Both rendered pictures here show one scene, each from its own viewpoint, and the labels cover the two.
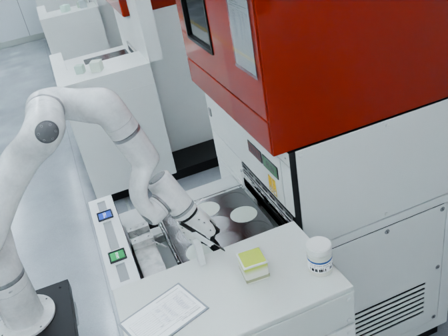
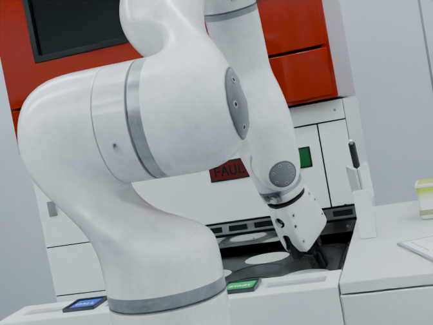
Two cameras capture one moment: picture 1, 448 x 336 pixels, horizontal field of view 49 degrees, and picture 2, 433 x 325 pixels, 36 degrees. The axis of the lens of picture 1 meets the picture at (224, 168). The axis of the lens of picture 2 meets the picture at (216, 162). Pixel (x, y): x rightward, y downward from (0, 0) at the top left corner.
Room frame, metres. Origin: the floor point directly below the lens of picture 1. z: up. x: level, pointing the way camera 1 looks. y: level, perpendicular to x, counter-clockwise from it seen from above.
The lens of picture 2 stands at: (0.78, 1.24, 1.21)
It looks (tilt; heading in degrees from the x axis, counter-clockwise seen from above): 3 degrees down; 301
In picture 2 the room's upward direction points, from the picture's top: 10 degrees counter-clockwise
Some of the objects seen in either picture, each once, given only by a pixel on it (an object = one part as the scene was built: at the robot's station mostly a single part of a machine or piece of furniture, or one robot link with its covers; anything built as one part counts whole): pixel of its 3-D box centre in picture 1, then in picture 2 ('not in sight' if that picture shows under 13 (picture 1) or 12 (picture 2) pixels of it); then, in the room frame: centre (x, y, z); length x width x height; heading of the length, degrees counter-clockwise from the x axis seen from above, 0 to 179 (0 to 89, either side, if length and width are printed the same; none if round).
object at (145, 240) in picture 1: (143, 241); not in sight; (1.43, 0.34, 0.89); 0.08 x 0.03 x 0.03; 106
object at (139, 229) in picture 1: (138, 229); not in sight; (1.51, 0.36, 0.89); 0.08 x 0.03 x 0.03; 106
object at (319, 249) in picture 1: (319, 256); not in sight; (1.05, -0.22, 1.01); 0.07 x 0.07 x 0.10
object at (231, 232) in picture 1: (217, 224); (258, 271); (1.44, 0.06, 0.90); 0.34 x 0.34 x 0.01; 16
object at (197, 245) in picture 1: (203, 244); (363, 198); (1.18, 0.11, 1.03); 0.06 x 0.04 x 0.13; 106
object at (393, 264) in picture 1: (329, 243); not in sight; (1.78, -0.42, 0.41); 0.82 x 0.71 x 0.82; 16
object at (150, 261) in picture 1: (149, 259); not in sight; (1.36, 0.32, 0.87); 0.36 x 0.08 x 0.03; 16
